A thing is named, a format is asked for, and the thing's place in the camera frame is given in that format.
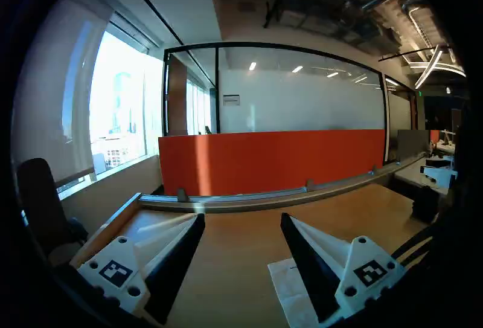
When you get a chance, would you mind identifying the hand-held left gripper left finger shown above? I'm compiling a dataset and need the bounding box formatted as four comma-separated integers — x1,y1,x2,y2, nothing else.
69,213,206,326

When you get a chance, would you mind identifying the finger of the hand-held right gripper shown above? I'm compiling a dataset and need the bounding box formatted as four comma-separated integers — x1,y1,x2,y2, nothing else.
420,166,459,188

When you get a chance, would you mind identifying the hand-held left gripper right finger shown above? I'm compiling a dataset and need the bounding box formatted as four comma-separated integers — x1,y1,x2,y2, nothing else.
280,213,407,324

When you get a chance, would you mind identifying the white towel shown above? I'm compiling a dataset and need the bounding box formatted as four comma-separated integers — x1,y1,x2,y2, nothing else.
267,256,342,328

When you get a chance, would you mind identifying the stack of black towels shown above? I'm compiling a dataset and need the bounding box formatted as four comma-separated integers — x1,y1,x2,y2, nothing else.
412,186,441,224

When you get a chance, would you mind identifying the grey desk screen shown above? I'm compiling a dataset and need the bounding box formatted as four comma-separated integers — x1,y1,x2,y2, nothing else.
396,129,431,161

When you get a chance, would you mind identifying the black office chair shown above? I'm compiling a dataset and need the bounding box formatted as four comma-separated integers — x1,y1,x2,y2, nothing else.
16,158,89,266

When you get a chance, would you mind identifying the red desk screen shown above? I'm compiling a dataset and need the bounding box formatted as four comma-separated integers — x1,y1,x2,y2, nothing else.
137,128,429,214

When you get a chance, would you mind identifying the black cable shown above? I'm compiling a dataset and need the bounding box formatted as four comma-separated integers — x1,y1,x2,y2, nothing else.
390,223,435,268

